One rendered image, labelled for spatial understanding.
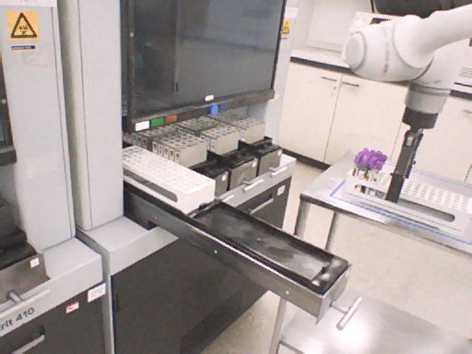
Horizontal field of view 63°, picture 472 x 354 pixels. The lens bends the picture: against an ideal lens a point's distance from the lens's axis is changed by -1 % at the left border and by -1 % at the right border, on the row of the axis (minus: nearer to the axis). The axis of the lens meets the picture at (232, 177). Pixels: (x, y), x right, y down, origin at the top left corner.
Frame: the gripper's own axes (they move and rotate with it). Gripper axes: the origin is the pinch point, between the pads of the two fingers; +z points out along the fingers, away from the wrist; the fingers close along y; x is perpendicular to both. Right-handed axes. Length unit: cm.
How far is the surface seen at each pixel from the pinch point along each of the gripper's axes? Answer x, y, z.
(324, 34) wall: 121, 267, -15
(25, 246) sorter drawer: 52, -68, 6
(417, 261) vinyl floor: -13, 117, 87
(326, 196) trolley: 15.1, -8.2, 5.4
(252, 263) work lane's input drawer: 17.7, -42.5, 7.7
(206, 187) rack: 36.6, -32.5, 1.5
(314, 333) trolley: 10, 1, 59
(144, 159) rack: 58, -31, 1
